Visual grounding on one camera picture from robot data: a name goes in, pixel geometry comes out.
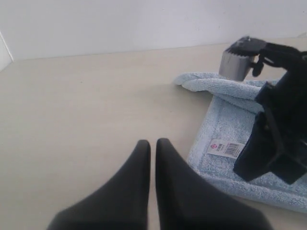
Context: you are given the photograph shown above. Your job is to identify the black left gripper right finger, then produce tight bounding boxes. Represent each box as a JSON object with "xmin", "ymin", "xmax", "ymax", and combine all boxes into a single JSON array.
[{"xmin": 155, "ymin": 138, "xmax": 272, "ymax": 230}]

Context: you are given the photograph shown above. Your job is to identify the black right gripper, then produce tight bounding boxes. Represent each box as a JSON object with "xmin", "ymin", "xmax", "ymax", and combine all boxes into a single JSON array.
[{"xmin": 234, "ymin": 43, "xmax": 307, "ymax": 184}]

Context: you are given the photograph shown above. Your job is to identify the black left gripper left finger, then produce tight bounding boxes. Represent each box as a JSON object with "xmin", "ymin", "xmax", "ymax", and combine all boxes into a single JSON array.
[{"xmin": 48, "ymin": 140, "xmax": 151, "ymax": 230}]

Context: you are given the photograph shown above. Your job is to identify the light blue terry towel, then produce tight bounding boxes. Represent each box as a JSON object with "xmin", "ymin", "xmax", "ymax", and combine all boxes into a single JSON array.
[{"xmin": 174, "ymin": 72, "xmax": 307, "ymax": 213}]

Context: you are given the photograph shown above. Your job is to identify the white barcode label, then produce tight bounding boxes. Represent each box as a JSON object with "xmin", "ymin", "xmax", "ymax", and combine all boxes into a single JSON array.
[{"xmin": 207, "ymin": 139, "xmax": 245, "ymax": 159}]

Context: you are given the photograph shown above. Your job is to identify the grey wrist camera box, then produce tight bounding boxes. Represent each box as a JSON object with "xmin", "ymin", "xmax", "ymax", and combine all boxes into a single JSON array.
[{"xmin": 218, "ymin": 36, "xmax": 267, "ymax": 81}]

